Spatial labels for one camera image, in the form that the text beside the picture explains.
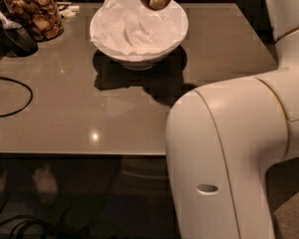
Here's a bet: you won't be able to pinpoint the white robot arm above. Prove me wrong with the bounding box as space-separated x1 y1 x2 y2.
165 0 299 239

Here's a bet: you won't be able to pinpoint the white ceramic bowl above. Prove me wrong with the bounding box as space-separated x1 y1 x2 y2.
90 0 189 72

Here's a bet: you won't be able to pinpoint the white crumpled paper liner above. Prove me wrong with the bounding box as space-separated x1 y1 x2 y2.
92 0 186 58

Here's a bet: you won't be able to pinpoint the small white items on table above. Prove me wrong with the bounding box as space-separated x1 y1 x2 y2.
58 4 80 18

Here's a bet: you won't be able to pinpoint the glass jar of dried chips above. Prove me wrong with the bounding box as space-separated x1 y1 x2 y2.
3 0 64 42

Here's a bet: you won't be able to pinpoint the black round lid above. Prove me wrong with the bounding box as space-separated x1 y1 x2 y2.
3 28 38 57

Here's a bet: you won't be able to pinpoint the white plastic scoop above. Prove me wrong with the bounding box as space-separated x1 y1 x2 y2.
0 11 21 30

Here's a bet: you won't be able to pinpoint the right white shoe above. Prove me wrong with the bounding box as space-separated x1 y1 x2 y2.
32 165 58 206

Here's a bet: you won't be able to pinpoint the black cable on table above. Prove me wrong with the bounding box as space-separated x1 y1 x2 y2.
0 76 35 119

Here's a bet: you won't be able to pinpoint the black cables on floor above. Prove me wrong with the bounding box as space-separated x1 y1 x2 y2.
0 215 49 239

